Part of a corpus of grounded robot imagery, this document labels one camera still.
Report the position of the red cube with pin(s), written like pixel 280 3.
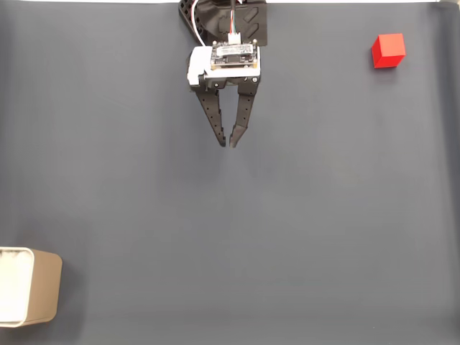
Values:
pixel 390 50

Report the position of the beige box white inside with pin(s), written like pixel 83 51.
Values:
pixel 43 287

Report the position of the grey table mat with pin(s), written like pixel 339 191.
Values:
pixel 251 215

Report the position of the white camera board mount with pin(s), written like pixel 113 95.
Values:
pixel 230 57

